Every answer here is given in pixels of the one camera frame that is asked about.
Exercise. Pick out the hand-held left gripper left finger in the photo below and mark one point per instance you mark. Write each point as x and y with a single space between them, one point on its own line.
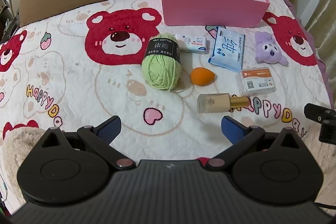
110 129

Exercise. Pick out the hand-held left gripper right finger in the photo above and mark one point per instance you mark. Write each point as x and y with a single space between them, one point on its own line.
232 130

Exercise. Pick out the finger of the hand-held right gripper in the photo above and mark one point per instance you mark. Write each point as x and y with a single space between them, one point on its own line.
313 112

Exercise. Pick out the foundation bottle with gold cap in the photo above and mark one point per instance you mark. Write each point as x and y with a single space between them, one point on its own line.
212 102

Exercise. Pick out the orange makeup sponge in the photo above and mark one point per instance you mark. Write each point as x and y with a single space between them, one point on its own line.
200 77

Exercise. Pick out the green yarn ball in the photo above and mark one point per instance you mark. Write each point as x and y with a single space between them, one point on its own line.
160 71

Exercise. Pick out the purple plush toy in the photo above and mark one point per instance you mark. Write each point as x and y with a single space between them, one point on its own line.
269 49

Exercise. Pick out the blue wet wipes pack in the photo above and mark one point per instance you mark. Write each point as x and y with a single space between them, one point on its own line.
227 50

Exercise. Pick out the white tissue pack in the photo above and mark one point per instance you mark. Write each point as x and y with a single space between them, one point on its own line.
191 44

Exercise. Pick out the cream fuzzy cloth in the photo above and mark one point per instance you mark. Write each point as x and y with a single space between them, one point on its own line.
323 161
18 150

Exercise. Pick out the red bear printed blanket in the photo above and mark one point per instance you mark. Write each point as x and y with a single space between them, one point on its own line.
78 77

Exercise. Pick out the beige curtain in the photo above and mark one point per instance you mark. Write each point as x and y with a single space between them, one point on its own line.
323 16

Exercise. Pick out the dark bedside object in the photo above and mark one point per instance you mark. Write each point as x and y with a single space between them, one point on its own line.
9 27

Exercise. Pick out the grey dotted fabric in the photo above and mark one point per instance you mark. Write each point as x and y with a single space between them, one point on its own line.
3 3

